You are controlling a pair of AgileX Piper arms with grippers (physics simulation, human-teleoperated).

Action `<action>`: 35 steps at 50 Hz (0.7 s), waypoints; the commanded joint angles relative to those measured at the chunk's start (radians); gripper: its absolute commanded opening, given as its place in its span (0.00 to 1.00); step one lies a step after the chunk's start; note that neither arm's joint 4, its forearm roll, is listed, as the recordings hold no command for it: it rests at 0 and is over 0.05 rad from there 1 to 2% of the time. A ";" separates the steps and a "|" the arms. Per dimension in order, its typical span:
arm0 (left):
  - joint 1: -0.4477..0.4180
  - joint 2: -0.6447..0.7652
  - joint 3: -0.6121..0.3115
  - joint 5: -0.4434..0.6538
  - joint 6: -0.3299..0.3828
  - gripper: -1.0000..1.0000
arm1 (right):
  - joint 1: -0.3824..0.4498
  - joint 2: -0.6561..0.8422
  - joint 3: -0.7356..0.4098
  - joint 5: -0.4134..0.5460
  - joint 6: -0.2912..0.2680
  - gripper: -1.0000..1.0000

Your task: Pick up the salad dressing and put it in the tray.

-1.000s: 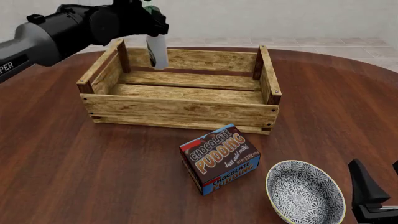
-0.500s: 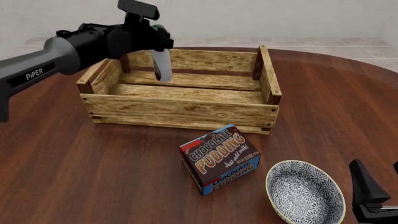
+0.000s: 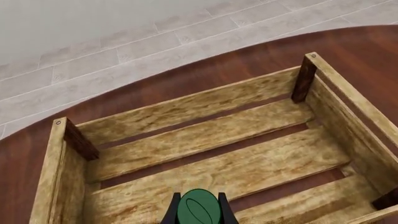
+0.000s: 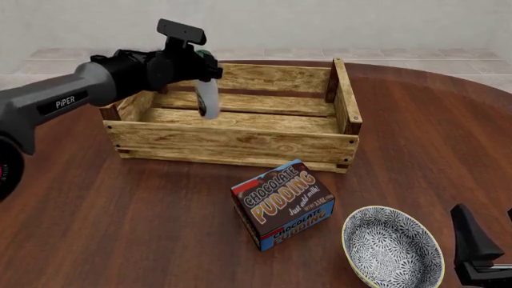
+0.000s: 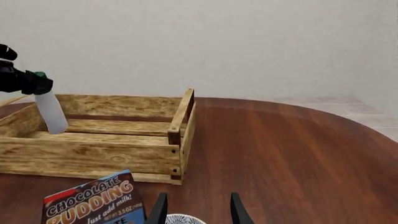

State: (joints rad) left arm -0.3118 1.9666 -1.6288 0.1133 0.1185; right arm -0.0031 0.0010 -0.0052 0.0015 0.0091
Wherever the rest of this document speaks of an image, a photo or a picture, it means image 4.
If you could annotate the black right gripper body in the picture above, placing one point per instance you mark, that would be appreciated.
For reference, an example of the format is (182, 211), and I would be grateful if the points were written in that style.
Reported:
(486, 274)

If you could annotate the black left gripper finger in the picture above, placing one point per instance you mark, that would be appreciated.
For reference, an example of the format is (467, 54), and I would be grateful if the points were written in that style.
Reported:
(213, 69)

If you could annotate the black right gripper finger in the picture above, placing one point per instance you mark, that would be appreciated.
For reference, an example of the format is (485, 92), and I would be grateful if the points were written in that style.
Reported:
(510, 217)
(472, 237)

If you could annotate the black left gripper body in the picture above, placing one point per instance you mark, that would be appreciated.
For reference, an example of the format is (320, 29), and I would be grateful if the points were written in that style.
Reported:
(170, 67)

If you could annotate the white salad dressing bottle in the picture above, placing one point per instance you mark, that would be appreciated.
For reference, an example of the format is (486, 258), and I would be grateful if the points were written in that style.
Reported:
(209, 99)

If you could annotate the grey and black left robot arm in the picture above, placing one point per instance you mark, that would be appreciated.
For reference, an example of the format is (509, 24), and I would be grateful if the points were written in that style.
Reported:
(60, 96)

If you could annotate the wooden slat tray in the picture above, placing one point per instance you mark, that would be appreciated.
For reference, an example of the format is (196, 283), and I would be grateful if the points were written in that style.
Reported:
(240, 141)

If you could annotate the small flat plate on stalk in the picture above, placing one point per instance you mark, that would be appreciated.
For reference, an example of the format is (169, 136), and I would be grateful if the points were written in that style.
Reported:
(182, 31)

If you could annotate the black and white patterned bowl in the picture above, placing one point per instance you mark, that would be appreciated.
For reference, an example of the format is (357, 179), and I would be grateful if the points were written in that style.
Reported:
(390, 249)

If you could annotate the chocolate pudding box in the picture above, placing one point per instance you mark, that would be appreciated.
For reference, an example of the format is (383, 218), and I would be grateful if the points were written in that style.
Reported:
(282, 204)

